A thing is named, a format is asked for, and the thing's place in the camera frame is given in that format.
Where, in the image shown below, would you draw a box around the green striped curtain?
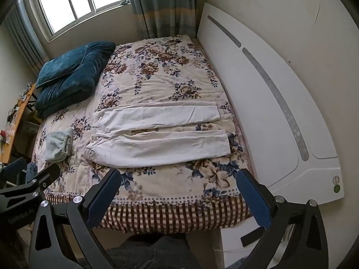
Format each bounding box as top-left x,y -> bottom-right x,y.
130,0 -> 197,39

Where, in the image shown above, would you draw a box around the floral bed blanket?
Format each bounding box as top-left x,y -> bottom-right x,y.
32,35 -> 250,233

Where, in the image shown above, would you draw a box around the teal folded quilt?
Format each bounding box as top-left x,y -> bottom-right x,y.
35,41 -> 116,120

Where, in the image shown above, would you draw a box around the grey left curtain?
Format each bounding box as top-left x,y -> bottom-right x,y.
4,0 -> 49,76

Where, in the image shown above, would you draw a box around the white pants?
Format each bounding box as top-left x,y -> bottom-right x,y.
85,100 -> 231,168

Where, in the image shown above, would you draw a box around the light green folded garment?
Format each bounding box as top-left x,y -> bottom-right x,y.
44,129 -> 74,163

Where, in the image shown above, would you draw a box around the white headboard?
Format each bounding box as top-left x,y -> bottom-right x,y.
197,4 -> 344,204

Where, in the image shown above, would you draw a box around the teal pillow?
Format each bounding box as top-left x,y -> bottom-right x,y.
35,44 -> 88,89

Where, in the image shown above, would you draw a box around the wooden side desk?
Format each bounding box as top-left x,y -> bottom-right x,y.
1,84 -> 37,164

